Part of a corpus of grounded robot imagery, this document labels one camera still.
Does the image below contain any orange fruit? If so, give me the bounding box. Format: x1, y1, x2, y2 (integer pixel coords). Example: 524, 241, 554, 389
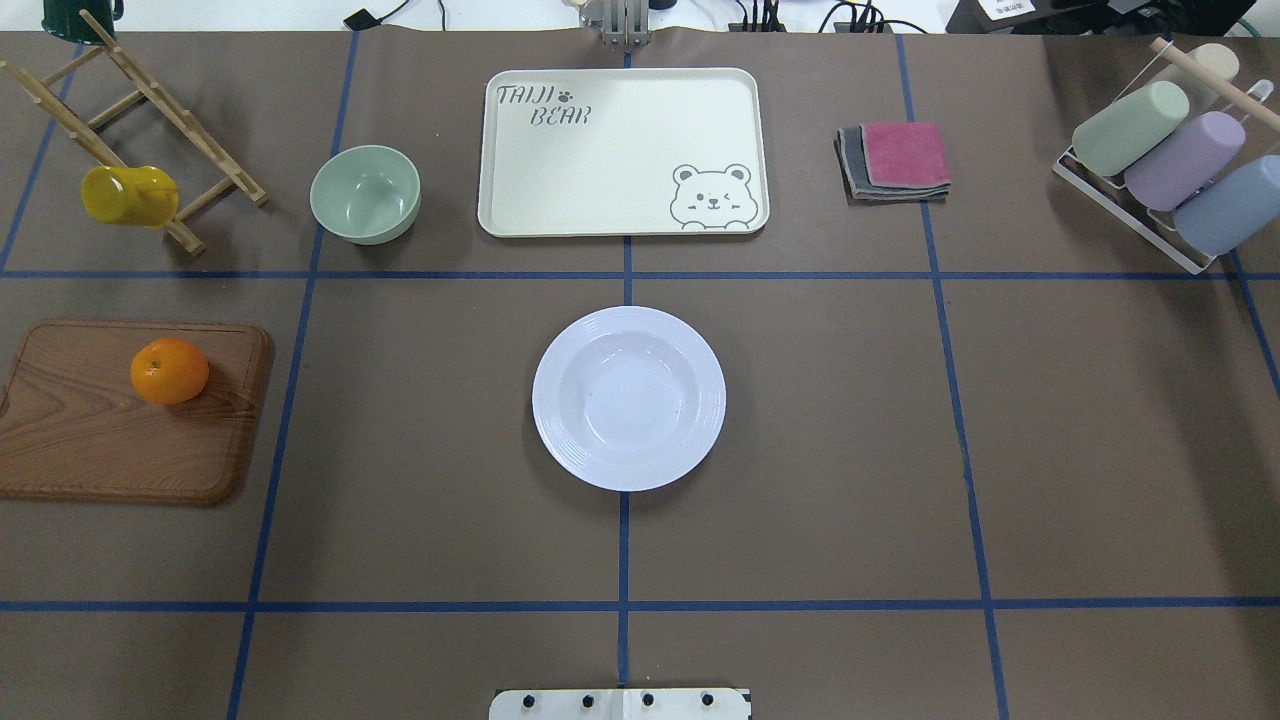
129, 337, 211, 406

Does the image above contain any cream bear tray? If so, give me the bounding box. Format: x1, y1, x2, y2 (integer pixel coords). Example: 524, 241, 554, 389
477, 67, 771, 238

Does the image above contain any white round plate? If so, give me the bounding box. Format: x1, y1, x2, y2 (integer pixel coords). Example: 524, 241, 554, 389
531, 306, 727, 492

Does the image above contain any grey cloth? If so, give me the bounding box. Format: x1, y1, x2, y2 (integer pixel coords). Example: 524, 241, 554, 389
836, 124, 952, 202

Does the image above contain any green bowl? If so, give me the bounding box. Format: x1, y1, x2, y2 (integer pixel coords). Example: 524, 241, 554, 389
308, 145, 421, 246

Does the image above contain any pink cloth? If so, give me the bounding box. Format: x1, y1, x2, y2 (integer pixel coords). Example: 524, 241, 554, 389
860, 120, 951, 190

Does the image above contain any green cup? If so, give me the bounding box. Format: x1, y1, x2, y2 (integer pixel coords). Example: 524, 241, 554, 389
1071, 81, 1190, 177

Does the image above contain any yellow mug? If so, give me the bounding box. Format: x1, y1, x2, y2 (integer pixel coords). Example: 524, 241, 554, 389
79, 165, 180, 228

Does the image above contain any purple cup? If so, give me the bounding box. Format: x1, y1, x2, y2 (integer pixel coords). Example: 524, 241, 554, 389
1124, 111, 1245, 211

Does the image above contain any wooden cutting board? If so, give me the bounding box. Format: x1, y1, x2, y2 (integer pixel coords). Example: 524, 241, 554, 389
1, 319, 274, 506

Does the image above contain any blue cup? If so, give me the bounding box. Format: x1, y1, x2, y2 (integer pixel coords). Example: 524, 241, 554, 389
1174, 155, 1279, 256

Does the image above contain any beige cup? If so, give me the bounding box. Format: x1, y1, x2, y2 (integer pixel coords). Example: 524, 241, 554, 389
1188, 44, 1240, 85

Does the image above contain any wooden mug rack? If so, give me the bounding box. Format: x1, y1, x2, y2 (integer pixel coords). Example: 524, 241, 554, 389
0, 9, 269, 258

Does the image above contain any dark green mug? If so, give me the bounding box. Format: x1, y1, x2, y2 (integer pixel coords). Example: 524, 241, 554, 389
41, 0, 125, 46

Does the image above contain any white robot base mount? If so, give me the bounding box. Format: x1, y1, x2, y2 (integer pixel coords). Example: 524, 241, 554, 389
488, 687, 753, 719

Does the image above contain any white wire cup rack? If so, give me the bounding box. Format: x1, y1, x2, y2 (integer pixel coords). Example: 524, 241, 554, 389
1053, 37, 1277, 274

